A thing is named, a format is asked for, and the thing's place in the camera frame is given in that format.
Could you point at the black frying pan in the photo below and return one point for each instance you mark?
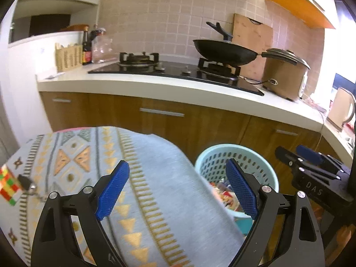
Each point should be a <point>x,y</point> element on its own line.
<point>222,51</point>

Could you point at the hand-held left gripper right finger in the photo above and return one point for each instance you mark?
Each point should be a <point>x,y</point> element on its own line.
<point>242,192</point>

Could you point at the brown wooden tray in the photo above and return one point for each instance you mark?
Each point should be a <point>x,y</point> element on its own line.
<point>75,27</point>

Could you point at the brown rice cooker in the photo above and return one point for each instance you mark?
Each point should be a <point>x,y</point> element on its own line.
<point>281,75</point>

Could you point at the black gas stove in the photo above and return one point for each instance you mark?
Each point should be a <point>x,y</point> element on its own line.
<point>172,72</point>

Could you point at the orange wall cabinet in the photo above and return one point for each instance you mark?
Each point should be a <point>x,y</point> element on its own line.
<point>300,2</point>

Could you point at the patterned grey cloth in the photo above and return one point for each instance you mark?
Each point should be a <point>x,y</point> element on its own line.
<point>167,186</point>

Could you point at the wooden kitchen cabinet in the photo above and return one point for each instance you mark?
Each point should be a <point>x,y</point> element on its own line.
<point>194,122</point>

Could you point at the cream electric kettle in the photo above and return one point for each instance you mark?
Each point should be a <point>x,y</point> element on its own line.
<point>339,108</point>

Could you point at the wooden cutting board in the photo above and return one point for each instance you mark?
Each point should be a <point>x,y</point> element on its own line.
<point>250,33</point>

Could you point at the clear plastic bag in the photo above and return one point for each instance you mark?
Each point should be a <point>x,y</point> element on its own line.
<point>103,50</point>

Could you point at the woven wicker basket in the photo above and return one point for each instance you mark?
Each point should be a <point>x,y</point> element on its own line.
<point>68,58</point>

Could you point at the dark soy sauce bottle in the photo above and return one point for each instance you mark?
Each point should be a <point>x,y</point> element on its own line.
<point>86,52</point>

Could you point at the light blue perforated waste basket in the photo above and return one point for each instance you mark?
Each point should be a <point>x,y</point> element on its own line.
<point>217,158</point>

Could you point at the teal plastic stool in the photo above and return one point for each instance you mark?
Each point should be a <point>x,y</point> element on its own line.
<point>244,226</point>

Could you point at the orange crumpled wrapper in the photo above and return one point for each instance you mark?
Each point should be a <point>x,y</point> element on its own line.
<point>226,199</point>

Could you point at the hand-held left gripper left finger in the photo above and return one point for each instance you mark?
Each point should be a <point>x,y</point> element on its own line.
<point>112,192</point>

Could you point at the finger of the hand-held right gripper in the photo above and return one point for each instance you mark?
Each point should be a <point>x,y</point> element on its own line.
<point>310,153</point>
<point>288,157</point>

